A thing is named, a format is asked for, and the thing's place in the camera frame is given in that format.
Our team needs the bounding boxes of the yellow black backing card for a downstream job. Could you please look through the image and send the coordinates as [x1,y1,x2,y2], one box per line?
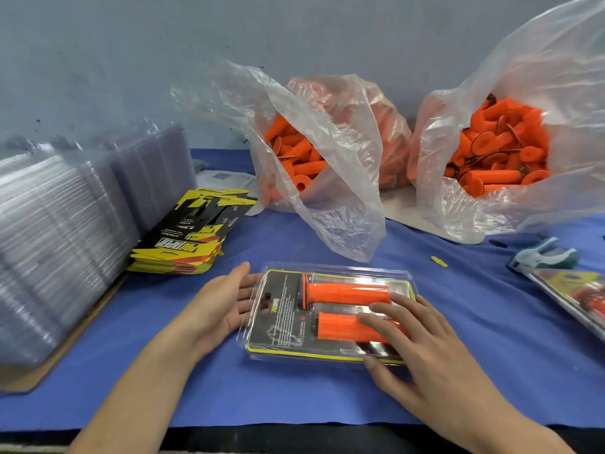
[246,269,417,363]

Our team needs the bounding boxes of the stack of clear blister shells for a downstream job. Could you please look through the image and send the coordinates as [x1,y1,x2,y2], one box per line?
[0,122,197,370]

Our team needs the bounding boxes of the white printed paper sheet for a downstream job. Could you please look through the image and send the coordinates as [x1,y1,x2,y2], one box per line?
[193,170,266,216]

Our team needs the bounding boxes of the sealed yellow card package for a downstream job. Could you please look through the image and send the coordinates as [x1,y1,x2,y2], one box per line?
[529,269,605,341]

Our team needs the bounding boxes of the orange grip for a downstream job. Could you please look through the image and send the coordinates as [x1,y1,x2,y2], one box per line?
[299,273,391,311]
[316,311,408,343]

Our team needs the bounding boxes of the large clear plastic bag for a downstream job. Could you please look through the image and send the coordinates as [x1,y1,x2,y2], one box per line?
[408,0,605,245]

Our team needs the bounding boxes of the stack of yellow black cards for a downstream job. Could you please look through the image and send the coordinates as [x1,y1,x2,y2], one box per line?
[127,188,258,276]

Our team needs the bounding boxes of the person's left forearm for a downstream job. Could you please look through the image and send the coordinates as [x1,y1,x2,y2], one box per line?
[66,340,204,454]

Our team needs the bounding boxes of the teal hand stapler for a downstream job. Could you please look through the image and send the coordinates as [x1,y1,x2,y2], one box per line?
[507,236,580,277]

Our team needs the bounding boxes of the person's right hand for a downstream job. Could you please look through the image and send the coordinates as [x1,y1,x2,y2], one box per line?
[356,293,516,441]

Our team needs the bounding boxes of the person's left hand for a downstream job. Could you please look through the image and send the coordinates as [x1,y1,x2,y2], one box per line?
[170,262,264,360]

